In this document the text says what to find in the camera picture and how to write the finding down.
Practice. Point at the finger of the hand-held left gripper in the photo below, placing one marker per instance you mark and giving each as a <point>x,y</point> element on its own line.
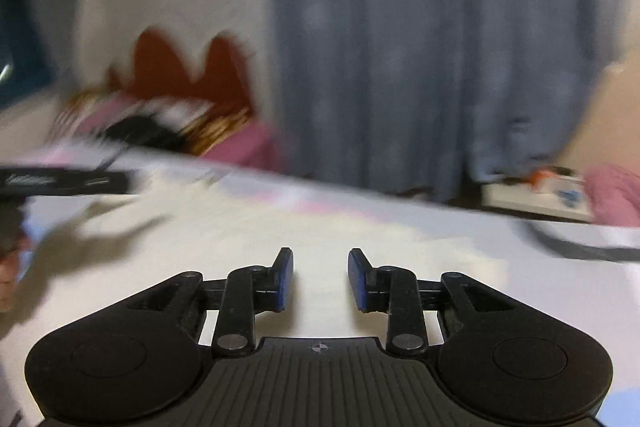
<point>65,182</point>

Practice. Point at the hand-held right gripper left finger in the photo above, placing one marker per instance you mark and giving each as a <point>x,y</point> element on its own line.
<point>285,279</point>

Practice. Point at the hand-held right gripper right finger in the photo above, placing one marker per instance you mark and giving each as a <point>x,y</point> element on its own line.
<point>357,279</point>

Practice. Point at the person's left hand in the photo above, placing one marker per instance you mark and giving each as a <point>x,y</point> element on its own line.
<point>7,279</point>

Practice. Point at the striped pink pillow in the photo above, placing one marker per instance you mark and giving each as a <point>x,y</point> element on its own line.
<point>90,119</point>

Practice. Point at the dark printed cloth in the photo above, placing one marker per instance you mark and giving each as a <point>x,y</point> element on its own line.
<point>160,127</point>

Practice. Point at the red scalloped headboard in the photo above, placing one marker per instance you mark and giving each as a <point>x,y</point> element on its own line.
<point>192,67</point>

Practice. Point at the patterned bed sheet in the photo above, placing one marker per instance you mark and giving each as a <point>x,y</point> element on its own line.
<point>550,282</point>

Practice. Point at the white printed box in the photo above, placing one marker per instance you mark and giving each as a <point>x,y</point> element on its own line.
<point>540,197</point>

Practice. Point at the pink cloth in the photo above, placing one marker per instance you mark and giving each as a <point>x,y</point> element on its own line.
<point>617,197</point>

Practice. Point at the cream rounded headboard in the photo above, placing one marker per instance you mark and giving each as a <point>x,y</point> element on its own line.
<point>610,117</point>

